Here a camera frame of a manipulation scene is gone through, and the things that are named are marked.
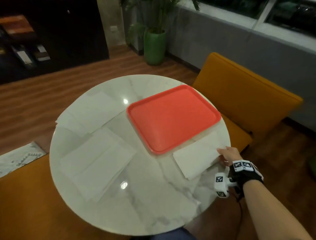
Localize orange plastic tray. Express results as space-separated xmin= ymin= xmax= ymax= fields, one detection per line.
xmin=126 ymin=84 xmax=222 ymax=156

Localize person's right forearm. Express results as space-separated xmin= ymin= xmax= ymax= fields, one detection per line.
xmin=243 ymin=180 xmax=313 ymax=240

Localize person's right hand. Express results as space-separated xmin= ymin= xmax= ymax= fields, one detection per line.
xmin=217 ymin=146 xmax=244 ymax=167

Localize green plant pot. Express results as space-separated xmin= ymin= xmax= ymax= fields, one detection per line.
xmin=144 ymin=28 xmax=166 ymax=66

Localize dark binder with white label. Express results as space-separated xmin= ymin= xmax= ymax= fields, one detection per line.
xmin=14 ymin=49 xmax=33 ymax=66
xmin=34 ymin=44 xmax=51 ymax=62

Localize spread white napkins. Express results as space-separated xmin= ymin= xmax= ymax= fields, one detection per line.
xmin=172 ymin=142 xmax=223 ymax=180
xmin=55 ymin=91 xmax=138 ymax=203

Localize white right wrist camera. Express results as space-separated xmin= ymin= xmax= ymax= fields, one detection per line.
xmin=213 ymin=172 xmax=237 ymax=199

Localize black display bookshelf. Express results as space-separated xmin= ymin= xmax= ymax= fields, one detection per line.
xmin=0 ymin=0 xmax=110 ymax=84

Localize dark glass window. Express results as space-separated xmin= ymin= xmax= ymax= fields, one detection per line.
xmin=197 ymin=0 xmax=316 ymax=39

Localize pale patterned rug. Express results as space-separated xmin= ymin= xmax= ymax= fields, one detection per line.
xmin=0 ymin=141 xmax=47 ymax=178

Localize black right wristband with markers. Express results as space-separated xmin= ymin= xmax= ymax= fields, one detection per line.
xmin=229 ymin=160 xmax=264 ymax=192

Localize black right camera cable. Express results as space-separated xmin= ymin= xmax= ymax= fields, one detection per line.
xmin=234 ymin=193 xmax=244 ymax=240

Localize person's blue jeans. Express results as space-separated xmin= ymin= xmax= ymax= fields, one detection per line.
xmin=131 ymin=227 xmax=198 ymax=240

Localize mustard yellow upholstered chair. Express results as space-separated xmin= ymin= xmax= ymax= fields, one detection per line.
xmin=0 ymin=153 xmax=131 ymax=240
xmin=192 ymin=52 xmax=303 ymax=154

